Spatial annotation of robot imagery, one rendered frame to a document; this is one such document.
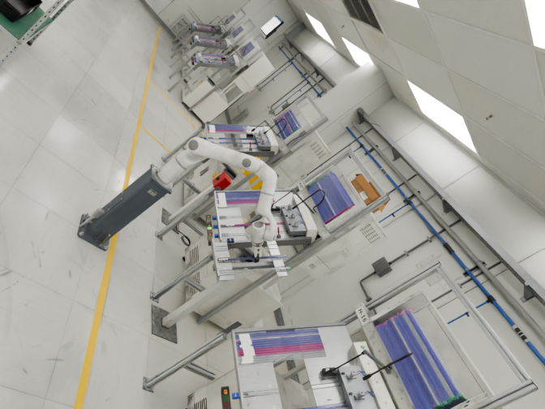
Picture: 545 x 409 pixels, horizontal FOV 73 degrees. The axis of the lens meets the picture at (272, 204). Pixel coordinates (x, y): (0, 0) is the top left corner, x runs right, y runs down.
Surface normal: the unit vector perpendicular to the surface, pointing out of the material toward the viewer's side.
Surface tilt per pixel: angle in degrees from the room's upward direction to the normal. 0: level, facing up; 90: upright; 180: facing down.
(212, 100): 90
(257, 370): 44
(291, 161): 90
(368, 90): 90
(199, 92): 90
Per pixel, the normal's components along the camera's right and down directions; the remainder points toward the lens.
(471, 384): -0.58, -0.58
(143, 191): 0.23, 0.62
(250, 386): 0.16, -0.81
